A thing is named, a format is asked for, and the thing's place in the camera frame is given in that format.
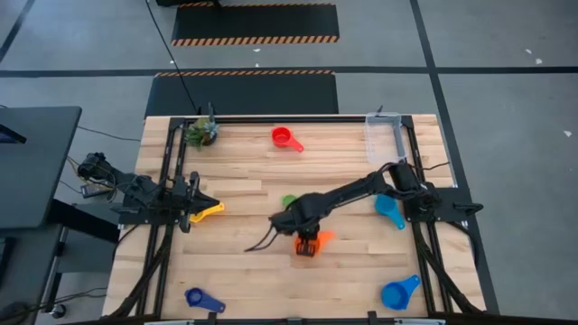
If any orange plastic measuring cup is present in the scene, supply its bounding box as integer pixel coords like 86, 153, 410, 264
294, 229, 337, 259

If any dark blue measuring cup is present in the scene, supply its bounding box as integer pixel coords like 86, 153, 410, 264
184, 287, 227, 314

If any bright blue measuring cup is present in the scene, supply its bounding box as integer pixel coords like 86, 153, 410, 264
380, 274, 422, 311

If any yellow plastic measuring cup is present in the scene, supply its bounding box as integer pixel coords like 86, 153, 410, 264
189, 202, 226, 225

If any black aluminium table frame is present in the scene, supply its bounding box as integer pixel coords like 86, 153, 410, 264
107, 115, 488, 325

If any black desk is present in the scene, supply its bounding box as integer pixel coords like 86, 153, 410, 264
0, 106, 83, 231

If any teal plastic measuring cup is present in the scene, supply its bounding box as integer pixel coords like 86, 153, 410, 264
374, 193, 406, 231

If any clear plastic basket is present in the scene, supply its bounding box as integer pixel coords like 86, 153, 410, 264
363, 111, 407, 164

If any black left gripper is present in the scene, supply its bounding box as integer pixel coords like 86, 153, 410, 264
169, 171, 222, 234

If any thin grey floor cable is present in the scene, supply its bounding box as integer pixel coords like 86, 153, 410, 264
76, 125, 143, 143

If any black floor cable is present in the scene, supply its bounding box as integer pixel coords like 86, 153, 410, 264
144, 0, 202, 115

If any black hazard-striped floor mat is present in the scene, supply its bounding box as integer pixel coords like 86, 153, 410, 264
170, 2, 340, 47
144, 70, 340, 119

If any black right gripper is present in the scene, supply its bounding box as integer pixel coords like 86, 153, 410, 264
288, 193, 335, 257

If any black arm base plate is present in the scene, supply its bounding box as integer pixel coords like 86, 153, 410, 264
403, 187, 484, 223
110, 202, 182, 226

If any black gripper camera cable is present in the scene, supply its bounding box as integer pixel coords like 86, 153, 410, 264
243, 223, 279, 253

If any potted green succulent plant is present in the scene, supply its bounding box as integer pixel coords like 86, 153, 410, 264
184, 115, 221, 148

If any black power adapter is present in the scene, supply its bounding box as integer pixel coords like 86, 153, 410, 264
80, 183, 114, 200

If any red plastic measuring cup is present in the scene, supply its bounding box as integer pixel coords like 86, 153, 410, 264
270, 126, 305, 153

